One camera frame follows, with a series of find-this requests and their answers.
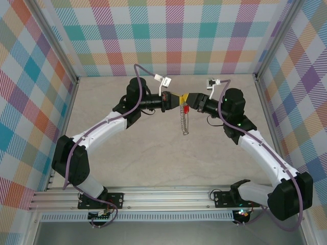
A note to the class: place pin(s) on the red key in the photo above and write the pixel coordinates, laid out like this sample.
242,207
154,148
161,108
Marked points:
186,109

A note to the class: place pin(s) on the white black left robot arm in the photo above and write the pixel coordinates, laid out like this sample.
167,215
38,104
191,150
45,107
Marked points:
102,130

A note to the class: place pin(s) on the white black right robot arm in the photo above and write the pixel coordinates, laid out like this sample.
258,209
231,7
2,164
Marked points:
283,199

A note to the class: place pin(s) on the small circuit board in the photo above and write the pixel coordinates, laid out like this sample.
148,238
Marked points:
242,215
99,217

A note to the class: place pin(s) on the grey metal sheet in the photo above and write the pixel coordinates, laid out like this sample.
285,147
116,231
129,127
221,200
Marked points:
166,234

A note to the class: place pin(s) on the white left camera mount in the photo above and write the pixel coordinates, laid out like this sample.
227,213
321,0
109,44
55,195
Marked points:
161,86

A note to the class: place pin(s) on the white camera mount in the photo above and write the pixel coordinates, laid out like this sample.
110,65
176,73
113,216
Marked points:
215,88
161,86

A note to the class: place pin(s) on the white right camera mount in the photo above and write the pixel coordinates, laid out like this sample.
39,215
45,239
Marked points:
215,88

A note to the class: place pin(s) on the aluminium side rail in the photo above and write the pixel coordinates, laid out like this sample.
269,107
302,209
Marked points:
269,114
71,102

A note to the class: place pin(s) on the aluminium frame post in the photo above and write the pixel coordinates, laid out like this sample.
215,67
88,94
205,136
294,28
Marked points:
307,234
55,38
34,229
278,35

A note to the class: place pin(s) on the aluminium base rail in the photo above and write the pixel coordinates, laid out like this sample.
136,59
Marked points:
166,197

